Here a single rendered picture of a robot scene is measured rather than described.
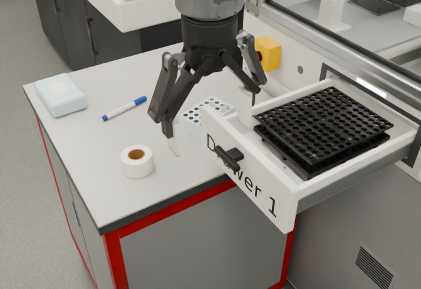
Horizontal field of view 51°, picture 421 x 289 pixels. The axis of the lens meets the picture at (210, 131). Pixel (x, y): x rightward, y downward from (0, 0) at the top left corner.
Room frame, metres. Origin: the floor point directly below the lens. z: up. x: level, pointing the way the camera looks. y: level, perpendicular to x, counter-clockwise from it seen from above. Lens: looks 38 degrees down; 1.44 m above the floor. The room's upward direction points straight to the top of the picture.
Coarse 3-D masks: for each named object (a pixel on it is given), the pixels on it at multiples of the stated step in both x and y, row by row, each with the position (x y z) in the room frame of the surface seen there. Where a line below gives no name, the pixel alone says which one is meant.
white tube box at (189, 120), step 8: (200, 104) 0.95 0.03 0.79; (216, 104) 0.95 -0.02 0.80; (224, 104) 0.95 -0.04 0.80; (184, 112) 0.91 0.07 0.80; (192, 112) 0.92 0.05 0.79; (232, 112) 0.93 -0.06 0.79; (184, 120) 0.88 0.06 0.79; (192, 120) 0.88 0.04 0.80; (184, 128) 0.89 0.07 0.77; (192, 128) 0.86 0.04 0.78; (200, 136) 0.85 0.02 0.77
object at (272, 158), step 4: (268, 152) 0.69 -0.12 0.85; (268, 156) 0.68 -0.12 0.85; (272, 156) 0.68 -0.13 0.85; (272, 160) 0.67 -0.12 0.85; (276, 160) 0.67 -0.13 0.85; (280, 160) 0.67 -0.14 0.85; (276, 164) 0.66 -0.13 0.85; (280, 164) 0.66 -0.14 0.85; (284, 164) 0.66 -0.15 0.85; (280, 168) 0.65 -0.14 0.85; (284, 168) 0.65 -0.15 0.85; (288, 168) 0.65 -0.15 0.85; (284, 172) 0.64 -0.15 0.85; (288, 172) 0.63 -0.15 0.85; (292, 172) 0.63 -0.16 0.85; (288, 176) 0.63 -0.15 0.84; (292, 176) 0.62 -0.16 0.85; (296, 176) 0.62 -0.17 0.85; (292, 180) 0.62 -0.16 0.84; (296, 180) 0.61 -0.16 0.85; (300, 180) 0.61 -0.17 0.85
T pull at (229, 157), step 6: (216, 150) 0.63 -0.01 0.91; (222, 150) 0.62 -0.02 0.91; (228, 150) 0.63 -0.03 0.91; (234, 150) 0.63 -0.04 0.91; (222, 156) 0.61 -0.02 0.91; (228, 156) 0.61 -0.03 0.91; (234, 156) 0.61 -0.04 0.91; (240, 156) 0.61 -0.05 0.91; (228, 162) 0.60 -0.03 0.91; (234, 162) 0.59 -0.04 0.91; (234, 168) 0.58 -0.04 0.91; (240, 168) 0.58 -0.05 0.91
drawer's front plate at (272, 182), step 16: (208, 112) 0.72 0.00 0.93; (208, 128) 0.72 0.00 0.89; (224, 128) 0.67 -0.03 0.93; (224, 144) 0.67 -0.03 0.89; (240, 144) 0.63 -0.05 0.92; (240, 160) 0.63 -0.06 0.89; (256, 160) 0.59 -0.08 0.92; (256, 176) 0.58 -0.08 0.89; (272, 176) 0.55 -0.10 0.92; (272, 192) 0.54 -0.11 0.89; (288, 192) 0.51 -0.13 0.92; (288, 208) 0.51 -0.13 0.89; (288, 224) 0.51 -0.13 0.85
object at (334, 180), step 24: (288, 96) 0.84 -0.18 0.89; (312, 96) 0.88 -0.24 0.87; (360, 96) 0.84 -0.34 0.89; (264, 144) 0.74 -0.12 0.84; (384, 144) 0.66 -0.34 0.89; (408, 144) 0.69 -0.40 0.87; (336, 168) 0.60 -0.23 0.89; (360, 168) 0.62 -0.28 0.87; (312, 192) 0.55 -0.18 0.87; (336, 192) 0.59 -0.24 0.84
